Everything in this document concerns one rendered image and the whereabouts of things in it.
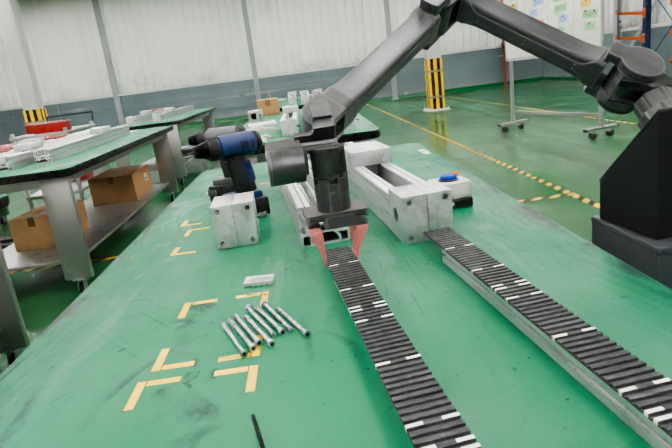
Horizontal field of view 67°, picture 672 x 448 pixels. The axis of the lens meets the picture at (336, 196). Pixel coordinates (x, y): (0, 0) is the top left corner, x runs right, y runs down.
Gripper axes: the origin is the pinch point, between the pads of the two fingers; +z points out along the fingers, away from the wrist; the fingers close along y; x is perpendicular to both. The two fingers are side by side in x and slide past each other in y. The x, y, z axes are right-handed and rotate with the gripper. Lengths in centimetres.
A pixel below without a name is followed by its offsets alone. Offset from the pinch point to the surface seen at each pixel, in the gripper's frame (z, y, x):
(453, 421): -0.8, -2.2, 44.2
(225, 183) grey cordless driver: -2, 22, -72
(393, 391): -0.7, 1.5, 38.4
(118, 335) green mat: 3.0, 35.5, 7.2
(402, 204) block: -5.1, -14.1, -8.9
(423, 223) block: -0.7, -17.9, -8.9
